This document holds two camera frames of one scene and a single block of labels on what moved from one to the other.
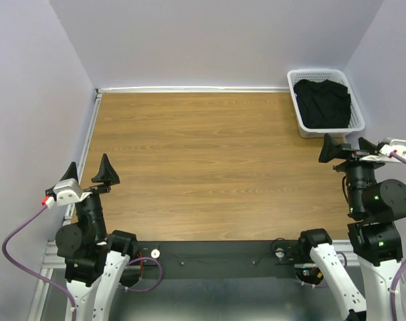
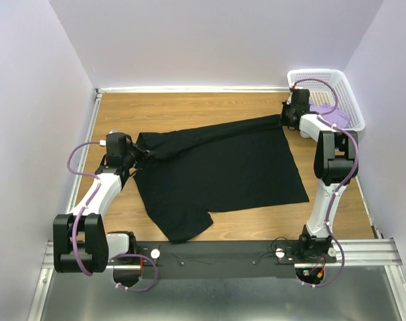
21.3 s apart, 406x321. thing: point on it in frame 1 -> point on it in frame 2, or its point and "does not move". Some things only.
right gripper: [330, 148] -> [282, 121]
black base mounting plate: [275, 259] does not move
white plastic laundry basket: [356, 122] does not move
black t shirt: [324, 104] -> [217, 166]
